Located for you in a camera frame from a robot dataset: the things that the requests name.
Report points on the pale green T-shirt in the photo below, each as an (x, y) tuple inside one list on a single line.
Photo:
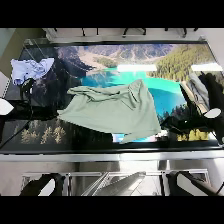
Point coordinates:
[(116, 110)]

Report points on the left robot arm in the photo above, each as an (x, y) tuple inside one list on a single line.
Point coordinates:
[(35, 114)]

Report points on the grey garment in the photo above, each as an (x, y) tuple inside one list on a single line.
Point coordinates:
[(197, 89)]

